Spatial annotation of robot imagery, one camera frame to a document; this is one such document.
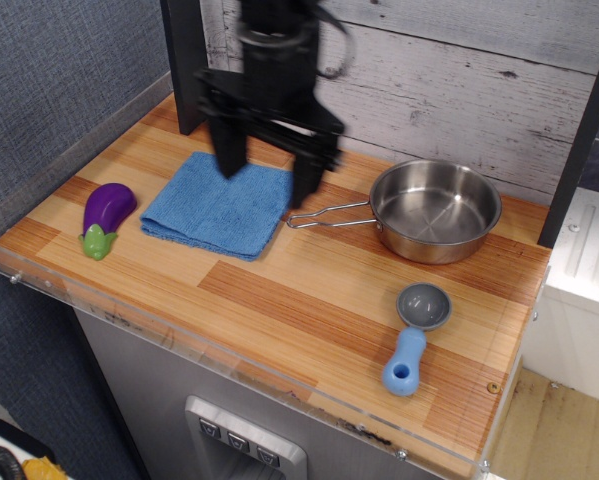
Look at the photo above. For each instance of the blue and grey toy spoon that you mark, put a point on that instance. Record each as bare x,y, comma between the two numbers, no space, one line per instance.
422,307

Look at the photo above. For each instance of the blue folded cloth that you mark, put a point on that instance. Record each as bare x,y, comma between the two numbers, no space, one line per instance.
235,216

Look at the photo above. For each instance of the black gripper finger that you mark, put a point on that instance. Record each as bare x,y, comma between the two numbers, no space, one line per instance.
229,143
308,169

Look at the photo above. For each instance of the white toy sink unit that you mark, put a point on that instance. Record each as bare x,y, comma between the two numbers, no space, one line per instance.
561,341

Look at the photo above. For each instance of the yellow and black object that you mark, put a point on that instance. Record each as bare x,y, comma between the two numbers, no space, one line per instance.
24,457

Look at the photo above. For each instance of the clear acrylic guard rail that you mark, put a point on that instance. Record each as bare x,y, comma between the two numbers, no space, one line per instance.
316,314

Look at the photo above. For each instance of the purple toy eggplant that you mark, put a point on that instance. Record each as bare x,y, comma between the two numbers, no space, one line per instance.
107,207

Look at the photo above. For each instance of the grey toy fridge cabinet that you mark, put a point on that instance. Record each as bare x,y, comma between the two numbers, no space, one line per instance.
150,385

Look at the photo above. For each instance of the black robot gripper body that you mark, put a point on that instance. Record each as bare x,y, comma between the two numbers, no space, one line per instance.
273,97

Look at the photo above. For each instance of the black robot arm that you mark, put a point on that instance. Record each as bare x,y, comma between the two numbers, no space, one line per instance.
287,18

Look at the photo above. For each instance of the silver dispenser button panel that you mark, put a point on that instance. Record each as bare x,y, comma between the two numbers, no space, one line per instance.
230,447

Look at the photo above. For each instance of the stainless steel pan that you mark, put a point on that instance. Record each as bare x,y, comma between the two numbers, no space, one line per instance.
431,212

